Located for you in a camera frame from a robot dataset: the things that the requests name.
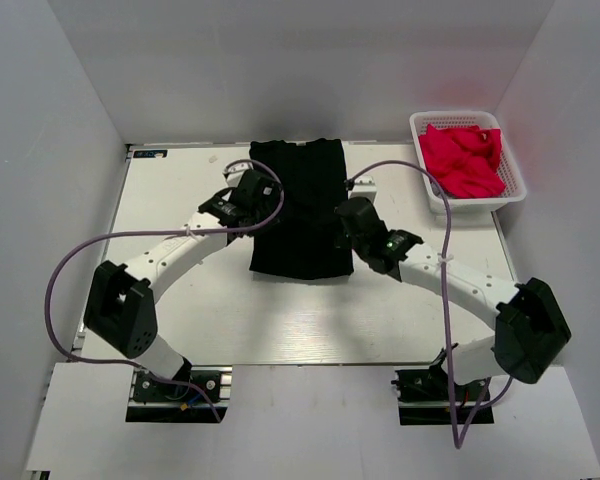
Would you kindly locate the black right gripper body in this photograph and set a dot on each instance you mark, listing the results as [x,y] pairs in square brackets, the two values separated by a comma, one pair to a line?
[343,239]

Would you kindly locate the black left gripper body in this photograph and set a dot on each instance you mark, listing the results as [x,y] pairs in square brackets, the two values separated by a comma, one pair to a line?
[262,213]

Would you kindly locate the black t shirt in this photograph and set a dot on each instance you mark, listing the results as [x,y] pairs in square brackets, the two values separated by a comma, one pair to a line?
[303,242]

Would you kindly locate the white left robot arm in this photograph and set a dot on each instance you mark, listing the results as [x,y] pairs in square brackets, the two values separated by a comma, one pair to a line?
[121,304]

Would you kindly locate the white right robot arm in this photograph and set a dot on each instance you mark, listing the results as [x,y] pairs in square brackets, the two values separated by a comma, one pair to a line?
[528,327]

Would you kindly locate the red t shirt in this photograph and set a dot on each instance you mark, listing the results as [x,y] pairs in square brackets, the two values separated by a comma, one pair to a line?
[464,160]

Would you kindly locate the blue label sticker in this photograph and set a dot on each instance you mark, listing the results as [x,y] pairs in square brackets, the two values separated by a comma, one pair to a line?
[150,154]

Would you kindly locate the white perforated plastic basket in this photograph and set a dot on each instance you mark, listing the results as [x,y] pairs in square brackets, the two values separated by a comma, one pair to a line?
[508,170]

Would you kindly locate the white front cover panel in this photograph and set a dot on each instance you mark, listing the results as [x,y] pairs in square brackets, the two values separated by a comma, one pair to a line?
[288,422]

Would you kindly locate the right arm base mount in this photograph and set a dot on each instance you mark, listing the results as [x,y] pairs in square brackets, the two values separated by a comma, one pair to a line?
[423,399]

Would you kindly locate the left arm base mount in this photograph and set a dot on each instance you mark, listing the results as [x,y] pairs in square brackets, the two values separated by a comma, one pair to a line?
[155,402]

